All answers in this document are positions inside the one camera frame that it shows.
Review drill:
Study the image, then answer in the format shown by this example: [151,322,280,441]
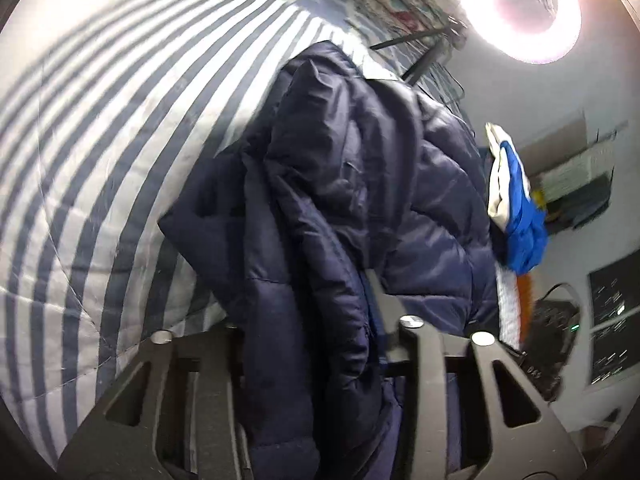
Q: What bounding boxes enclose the ring light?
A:
[455,0,584,66]

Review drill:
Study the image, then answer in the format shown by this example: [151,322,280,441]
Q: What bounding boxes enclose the dark hanging clothes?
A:
[547,172,613,233]

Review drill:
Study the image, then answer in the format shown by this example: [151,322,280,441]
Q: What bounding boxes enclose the black cable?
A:
[422,60,466,111]

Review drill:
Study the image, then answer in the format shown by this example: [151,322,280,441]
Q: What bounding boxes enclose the dark screen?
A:
[587,254,640,387]

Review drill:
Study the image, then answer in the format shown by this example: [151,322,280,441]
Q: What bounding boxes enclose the black tripod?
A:
[370,16,470,87]

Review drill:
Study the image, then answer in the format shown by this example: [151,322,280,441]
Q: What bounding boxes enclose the black clothes rack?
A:
[525,119,632,237]

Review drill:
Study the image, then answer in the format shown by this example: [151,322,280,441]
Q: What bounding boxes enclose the blue checked bed sheet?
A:
[280,0,453,83]

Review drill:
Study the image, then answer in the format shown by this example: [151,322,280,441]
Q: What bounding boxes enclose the striped bed sheet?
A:
[0,0,525,468]

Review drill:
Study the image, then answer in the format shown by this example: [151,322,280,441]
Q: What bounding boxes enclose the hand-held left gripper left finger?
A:
[57,324,252,480]

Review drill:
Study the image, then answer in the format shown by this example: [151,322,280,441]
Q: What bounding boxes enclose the striped hanging towel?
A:
[542,144,617,202]

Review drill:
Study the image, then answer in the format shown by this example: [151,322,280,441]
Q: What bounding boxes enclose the navy puffer jacket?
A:
[157,40,502,480]

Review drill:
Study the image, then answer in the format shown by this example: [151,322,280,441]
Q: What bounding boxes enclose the blue and white jacket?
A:
[485,122,550,276]

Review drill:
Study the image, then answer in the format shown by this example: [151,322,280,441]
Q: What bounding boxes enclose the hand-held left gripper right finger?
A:
[365,270,587,480]

